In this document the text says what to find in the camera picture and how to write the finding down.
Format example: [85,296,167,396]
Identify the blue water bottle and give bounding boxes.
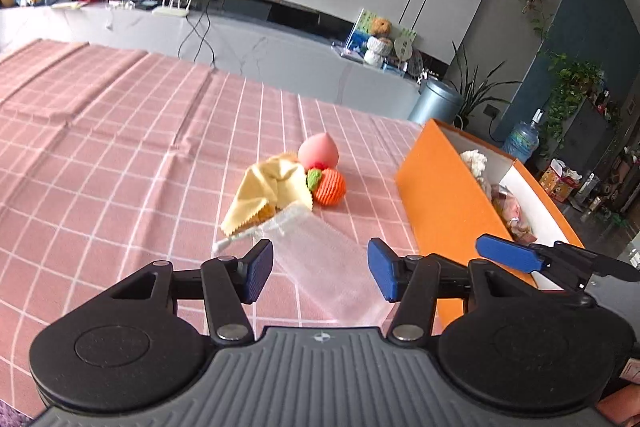
[502,108,544,164]

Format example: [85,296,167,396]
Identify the long-leaf potted plant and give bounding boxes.
[445,41,524,131]

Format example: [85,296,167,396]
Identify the cream fluffy towel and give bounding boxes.
[460,150,490,180]

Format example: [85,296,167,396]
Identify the round paper fan sign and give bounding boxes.
[394,38,416,71]

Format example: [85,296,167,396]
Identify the black cables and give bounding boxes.
[177,6,217,69]

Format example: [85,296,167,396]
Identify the bushy green pothos plant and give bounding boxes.
[539,51,607,159]

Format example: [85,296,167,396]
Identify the dark grey cabinet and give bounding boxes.
[565,97,622,169]

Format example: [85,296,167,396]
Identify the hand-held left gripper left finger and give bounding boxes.
[107,238,274,344]

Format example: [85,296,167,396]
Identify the white marble TV cabinet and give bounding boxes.
[0,1,422,121]

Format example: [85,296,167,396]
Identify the yellow cloth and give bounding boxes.
[220,156,315,237]

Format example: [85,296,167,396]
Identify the pink peach-shaped sponge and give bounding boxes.
[298,133,341,171]

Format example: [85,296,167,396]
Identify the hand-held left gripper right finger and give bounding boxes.
[367,237,546,343]

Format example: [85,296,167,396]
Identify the pink checked tablecloth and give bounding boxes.
[0,38,451,423]

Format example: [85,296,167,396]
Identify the purple rug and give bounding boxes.
[0,399,37,427]

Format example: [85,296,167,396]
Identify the small landscape painting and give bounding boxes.
[344,8,381,56]

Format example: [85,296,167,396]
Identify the orange cardboard box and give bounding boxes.
[395,118,586,304]

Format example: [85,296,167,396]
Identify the red and yellow gift bag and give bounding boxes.
[538,158,584,203]

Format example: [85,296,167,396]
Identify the grey-blue trash can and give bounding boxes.
[407,78,465,126]

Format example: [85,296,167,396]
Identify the translucent drawstring pouch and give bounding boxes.
[212,202,389,324]

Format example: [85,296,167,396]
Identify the orange knitted fruit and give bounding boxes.
[305,167,348,208]

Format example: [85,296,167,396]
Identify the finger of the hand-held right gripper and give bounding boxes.
[537,273,599,309]
[475,234,640,283]

